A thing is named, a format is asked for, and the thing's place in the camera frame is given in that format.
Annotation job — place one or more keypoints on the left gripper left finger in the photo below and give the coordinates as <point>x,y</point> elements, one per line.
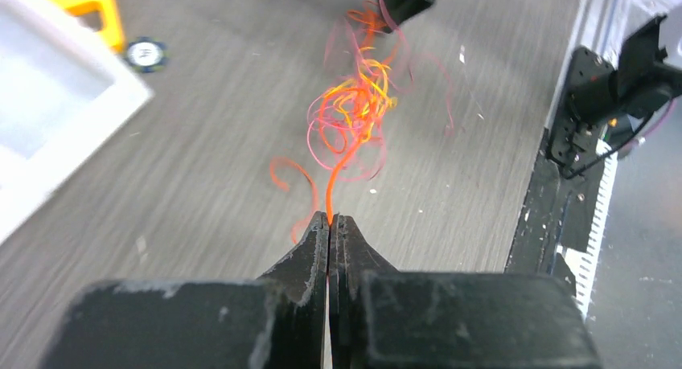
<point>274,321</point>

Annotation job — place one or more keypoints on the yellow triangular plastic frame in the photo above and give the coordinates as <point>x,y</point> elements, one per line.
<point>93,7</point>

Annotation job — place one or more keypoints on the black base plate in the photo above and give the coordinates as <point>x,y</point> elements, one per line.
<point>563,216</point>

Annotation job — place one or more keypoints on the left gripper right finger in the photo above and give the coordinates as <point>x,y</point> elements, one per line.
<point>381,317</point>

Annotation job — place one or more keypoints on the small round token near bin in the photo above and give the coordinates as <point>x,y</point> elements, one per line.
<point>146,55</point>

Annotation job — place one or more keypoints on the white three-compartment bin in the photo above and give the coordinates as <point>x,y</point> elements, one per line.
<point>64,93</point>

